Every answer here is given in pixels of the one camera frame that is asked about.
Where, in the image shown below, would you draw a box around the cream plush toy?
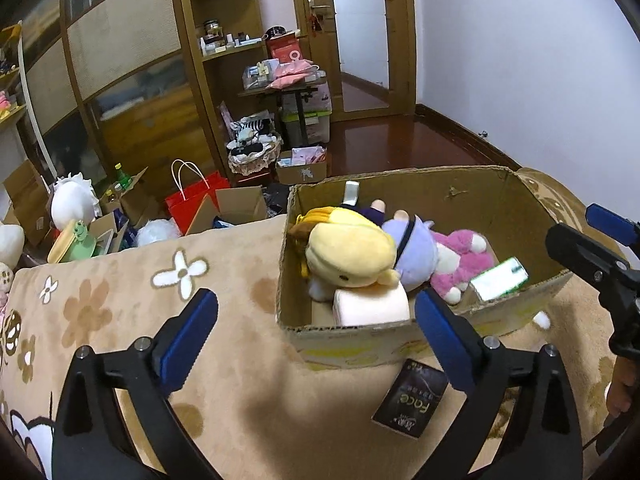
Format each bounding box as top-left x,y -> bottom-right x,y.
0,222 -> 26,269

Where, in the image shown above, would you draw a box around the green tissue pack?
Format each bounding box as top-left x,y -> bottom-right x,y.
471,256 -> 530,303

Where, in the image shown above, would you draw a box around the red box with white circle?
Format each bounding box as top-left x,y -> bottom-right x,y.
266,30 -> 307,66

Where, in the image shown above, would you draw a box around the green frog toy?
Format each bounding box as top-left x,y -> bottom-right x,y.
47,220 -> 99,264

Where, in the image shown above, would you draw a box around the wooden door with glass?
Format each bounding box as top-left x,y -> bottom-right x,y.
290,0 -> 417,123

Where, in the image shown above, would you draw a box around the small side table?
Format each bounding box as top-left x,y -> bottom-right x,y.
237,82 -> 326,148

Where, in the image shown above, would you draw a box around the clear storage bin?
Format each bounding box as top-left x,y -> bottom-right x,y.
279,80 -> 333,146

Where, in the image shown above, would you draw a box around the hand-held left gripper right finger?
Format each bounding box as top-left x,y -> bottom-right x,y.
414,287 -> 585,480

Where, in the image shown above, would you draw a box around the basket of socks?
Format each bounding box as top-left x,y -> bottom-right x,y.
227,115 -> 283,177

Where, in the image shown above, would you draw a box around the black packet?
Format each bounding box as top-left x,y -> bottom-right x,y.
371,358 -> 449,440

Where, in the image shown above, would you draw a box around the white curved pole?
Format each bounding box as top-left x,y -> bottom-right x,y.
14,20 -> 57,181

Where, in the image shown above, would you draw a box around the white-haired plush doll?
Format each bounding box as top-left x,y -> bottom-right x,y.
357,200 -> 442,293

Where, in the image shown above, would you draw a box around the wooden wardrobe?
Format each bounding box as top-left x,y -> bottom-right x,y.
0,0 -> 221,201

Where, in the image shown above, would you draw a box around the cardboard box with bottles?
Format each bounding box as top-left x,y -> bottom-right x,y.
97,166 -> 151,226

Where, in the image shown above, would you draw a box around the white round plush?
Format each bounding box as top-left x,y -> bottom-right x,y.
48,172 -> 102,233

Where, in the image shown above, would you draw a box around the flat open cardboard box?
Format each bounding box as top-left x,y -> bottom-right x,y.
187,186 -> 269,236

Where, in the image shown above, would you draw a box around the clear boxes on table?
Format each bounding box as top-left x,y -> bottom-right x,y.
242,59 -> 281,89

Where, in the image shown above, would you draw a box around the row of small bottles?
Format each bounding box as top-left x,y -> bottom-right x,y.
200,31 -> 266,54

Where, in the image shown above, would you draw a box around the small cardboard box pink items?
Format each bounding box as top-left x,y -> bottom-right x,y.
276,146 -> 329,186

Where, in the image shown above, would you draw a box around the pink bear plush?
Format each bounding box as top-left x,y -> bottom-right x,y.
430,229 -> 496,306

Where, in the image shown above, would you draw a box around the red paper bag white handles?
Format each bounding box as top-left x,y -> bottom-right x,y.
165,159 -> 232,236

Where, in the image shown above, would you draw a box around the yellow-haired plush doll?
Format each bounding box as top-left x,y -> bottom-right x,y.
289,205 -> 401,303

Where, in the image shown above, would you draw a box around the wooden corner shelf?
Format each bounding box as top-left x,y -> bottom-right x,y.
170,0 -> 278,191

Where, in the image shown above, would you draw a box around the row of small figurines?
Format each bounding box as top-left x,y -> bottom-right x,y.
0,57 -> 18,121

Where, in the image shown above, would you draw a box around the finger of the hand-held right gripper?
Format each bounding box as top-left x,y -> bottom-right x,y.
585,203 -> 640,247
545,222 -> 632,287

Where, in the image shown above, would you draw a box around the white plastic bag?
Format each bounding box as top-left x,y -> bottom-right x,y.
136,218 -> 182,247

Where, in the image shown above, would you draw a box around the pink cloth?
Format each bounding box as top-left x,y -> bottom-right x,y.
265,60 -> 321,91

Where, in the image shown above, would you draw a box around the person's right hand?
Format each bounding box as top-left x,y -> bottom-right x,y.
606,357 -> 640,417

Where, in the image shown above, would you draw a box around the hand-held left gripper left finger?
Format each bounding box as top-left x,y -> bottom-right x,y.
51,287 -> 223,480

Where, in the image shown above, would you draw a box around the tall empty cardboard box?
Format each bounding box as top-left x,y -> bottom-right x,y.
2,160 -> 54,246

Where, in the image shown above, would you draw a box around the wooden wall shelf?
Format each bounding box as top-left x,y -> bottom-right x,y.
0,22 -> 29,128

